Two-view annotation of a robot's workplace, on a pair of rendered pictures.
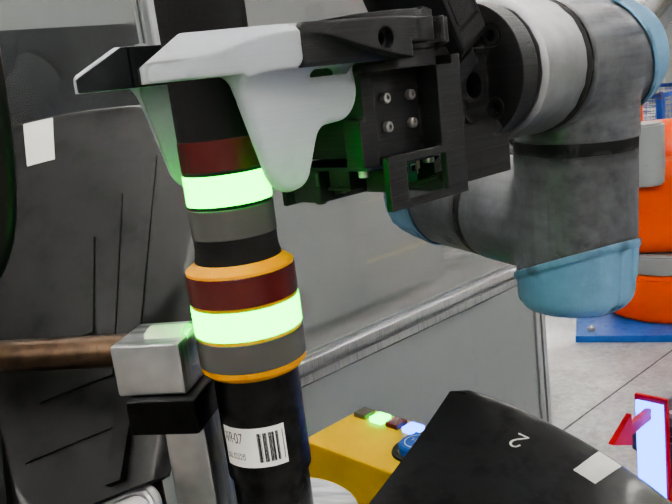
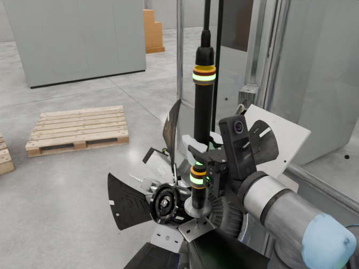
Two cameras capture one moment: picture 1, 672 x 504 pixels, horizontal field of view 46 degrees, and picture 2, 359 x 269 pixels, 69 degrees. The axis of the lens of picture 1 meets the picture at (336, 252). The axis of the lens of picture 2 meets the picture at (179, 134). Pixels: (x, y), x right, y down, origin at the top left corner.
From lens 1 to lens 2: 0.65 m
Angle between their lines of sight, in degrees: 93
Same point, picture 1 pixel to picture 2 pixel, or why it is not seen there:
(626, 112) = (281, 251)
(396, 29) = (196, 157)
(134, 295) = not seen: hidden behind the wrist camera
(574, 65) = (254, 211)
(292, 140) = (191, 158)
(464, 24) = (232, 173)
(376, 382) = not seen: outside the picture
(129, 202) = not seen: hidden behind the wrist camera
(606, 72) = (271, 229)
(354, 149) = (208, 171)
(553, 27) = (253, 197)
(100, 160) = (259, 143)
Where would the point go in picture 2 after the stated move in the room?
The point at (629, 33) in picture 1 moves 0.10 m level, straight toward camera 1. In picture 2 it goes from (290, 234) to (225, 206)
